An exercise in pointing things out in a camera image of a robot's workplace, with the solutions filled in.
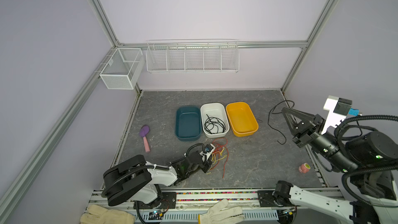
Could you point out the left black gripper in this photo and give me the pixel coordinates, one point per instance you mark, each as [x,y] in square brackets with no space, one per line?
[207,165]

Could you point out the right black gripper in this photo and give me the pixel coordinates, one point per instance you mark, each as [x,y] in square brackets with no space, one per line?
[316,126]

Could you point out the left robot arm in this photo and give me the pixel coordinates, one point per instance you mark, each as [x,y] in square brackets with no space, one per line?
[139,180]

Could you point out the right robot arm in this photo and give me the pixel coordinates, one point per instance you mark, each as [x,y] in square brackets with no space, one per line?
[365,161]

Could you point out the teal plastic bin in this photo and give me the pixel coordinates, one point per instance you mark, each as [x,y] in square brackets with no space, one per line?
[188,123]

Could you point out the white plastic bin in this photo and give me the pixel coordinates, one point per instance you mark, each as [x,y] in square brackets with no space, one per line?
[215,122]

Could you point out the yellow plastic bin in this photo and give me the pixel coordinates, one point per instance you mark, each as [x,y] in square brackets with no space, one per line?
[242,119]

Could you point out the white work glove centre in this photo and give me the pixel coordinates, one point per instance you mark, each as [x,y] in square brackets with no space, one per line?
[221,213]

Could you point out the white work glove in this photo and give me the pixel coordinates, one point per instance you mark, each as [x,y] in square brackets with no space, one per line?
[221,213]
[100,215]

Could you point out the purple pink hairbrush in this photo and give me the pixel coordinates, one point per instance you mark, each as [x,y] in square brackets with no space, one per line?
[143,132]

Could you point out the white work glove left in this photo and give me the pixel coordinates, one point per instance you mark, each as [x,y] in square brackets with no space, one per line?
[100,215]

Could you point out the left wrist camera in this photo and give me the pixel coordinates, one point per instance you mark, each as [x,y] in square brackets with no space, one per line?
[208,150]

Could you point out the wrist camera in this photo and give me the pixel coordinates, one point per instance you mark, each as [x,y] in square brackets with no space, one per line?
[208,150]
[338,108]

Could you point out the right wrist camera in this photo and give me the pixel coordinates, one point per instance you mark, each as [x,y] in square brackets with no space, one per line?
[338,108]

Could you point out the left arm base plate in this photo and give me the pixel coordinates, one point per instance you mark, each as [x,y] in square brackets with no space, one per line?
[164,201]

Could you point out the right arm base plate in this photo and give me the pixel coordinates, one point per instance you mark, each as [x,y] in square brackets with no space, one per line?
[268,198]

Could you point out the long white wire basket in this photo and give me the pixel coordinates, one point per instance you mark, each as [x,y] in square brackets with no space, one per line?
[193,56]

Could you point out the white wire mesh box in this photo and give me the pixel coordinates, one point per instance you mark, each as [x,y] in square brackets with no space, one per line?
[122,70]

